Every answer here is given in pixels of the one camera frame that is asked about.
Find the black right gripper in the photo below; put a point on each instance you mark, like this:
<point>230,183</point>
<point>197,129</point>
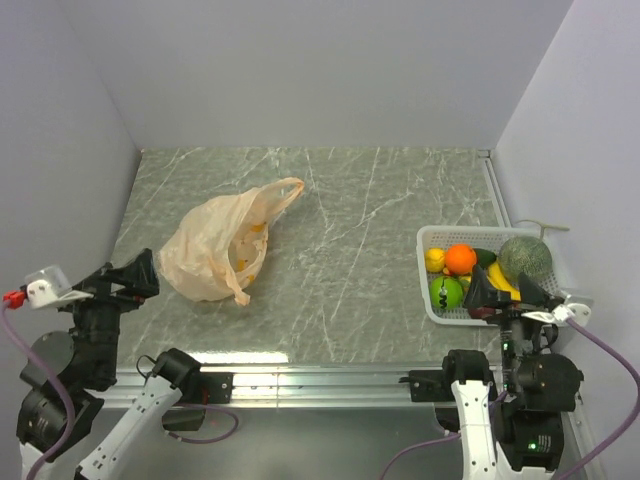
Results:
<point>480,290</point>

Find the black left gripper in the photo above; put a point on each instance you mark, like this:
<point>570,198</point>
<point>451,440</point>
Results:
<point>140,276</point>

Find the green round fruit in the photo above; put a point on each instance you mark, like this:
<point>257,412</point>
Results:
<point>525,254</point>

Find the bright green apple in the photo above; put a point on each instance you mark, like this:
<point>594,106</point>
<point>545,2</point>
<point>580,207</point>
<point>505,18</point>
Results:
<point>446,293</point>

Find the orange fruit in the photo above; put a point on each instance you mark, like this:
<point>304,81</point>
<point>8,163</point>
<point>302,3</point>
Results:
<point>460,259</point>

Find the yellow pear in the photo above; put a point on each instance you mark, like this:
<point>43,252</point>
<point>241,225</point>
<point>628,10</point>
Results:
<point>435,260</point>

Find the orange translucent plastic bag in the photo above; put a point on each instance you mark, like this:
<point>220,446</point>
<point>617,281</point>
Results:
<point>220,246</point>

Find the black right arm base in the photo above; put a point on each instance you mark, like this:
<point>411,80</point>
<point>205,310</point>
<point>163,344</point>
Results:
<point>428,386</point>

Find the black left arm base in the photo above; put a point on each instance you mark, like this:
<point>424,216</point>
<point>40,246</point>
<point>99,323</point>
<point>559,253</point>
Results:
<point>212,388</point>

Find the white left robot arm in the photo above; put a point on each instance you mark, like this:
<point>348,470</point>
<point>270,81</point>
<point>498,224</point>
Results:
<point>53,418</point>

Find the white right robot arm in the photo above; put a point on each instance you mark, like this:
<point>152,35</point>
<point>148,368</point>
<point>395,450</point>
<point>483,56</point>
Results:
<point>513,429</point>

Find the yellow banana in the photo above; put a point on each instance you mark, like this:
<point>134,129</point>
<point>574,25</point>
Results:
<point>499,281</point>

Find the dark green avocado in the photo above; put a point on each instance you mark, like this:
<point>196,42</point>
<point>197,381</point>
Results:
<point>485,258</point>

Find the white perforated plastic basket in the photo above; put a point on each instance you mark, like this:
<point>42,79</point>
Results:
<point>450,310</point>

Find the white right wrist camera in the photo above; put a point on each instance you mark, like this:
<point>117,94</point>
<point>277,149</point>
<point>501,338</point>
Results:
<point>574,308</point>

